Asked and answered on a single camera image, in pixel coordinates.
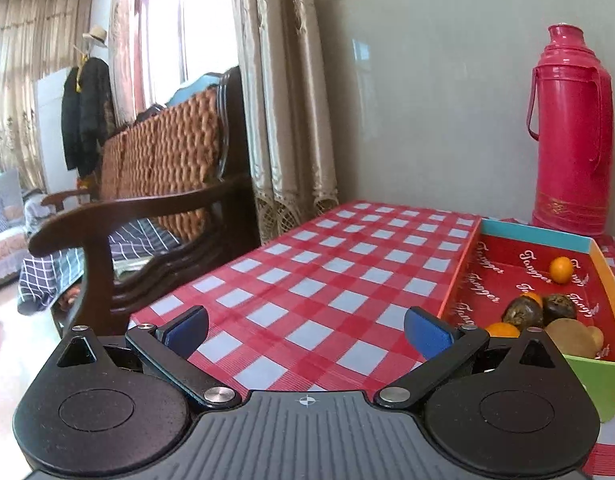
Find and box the golden background curtain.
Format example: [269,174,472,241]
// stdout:
[0,0,96,193]

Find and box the light fabric sofa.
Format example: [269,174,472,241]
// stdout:
[0,170,31,291]

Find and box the red thermos flask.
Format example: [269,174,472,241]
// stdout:
[526,24,614,237]

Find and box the dark wooden sofa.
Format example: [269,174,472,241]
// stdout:
[28,66,261,338]

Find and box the red checkered tablecloth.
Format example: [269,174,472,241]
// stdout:
[129,200,615,480]

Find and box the blue sofa cushion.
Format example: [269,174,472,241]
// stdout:
[165,72,233,108]

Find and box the dark passion fruit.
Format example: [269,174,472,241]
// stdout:
[502,296,544,332]
[541,294,578,326]

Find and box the large brown kiwi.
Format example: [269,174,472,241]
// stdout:
[544,319,599,357]

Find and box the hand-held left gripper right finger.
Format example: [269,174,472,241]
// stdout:
[375,306,563,411]

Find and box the sheer pink curtain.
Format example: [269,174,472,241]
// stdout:
[108,0,153,126]

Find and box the white cabinet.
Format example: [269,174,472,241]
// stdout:
[34,67,81,193]

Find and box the red colourful cardboard box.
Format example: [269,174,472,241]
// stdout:
[437,217,615,423]

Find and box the woven brown sofa cushion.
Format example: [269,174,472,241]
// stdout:
[100,87,226,241]

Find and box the black hanging coat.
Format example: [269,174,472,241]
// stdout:
[62,57,113,176]

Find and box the bright window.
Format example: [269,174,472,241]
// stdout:
[142,0,243,106]

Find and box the straw hat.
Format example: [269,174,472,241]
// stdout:
[82,26,108,49]

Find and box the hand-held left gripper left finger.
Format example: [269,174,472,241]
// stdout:
[48,305,241,411]

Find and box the beige embroidered curtain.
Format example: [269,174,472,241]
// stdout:
[232,0,338,246]

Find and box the checked grey blanket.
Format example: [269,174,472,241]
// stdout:
[18,217,181,316]

